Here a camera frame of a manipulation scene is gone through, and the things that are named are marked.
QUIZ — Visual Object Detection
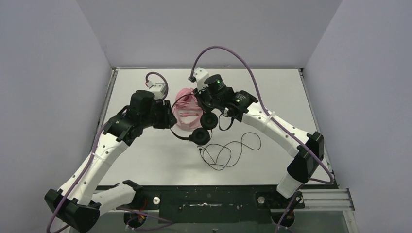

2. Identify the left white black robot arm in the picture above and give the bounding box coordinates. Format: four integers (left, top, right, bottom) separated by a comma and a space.
45, 90, 177, 233

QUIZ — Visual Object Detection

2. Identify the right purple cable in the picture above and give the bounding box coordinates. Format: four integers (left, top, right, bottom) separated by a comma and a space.
189, 46, 335, 233

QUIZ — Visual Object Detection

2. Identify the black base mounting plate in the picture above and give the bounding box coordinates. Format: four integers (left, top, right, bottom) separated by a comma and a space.
79, 180, 339, 226

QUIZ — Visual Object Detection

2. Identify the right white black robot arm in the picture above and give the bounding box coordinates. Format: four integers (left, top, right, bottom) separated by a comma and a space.
189, 71, 325, 207

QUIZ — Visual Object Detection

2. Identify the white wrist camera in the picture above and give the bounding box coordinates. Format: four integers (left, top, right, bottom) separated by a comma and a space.
189, 68, 210, 91
146, 82, 167, 100

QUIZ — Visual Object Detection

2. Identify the pink over-ear headphones with cable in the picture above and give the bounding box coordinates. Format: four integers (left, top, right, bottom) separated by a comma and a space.
172, 88, 203, 131

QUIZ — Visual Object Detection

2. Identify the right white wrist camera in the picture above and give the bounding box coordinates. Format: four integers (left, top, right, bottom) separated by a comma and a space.
189, 68, 210, 91

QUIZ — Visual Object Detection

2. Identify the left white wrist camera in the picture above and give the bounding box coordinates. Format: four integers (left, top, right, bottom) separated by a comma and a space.
146, 82, 167, 100

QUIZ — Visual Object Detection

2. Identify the black on-ear headphones with cable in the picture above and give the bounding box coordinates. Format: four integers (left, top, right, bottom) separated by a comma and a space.
170, 102, 262, 172

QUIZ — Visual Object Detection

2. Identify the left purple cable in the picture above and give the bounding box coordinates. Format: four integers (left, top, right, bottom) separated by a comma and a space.
46, 71, 176, 233

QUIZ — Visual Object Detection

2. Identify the purple cable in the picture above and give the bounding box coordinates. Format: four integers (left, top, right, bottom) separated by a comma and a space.
189, 46, 335, 233
46, 71, 176, 233

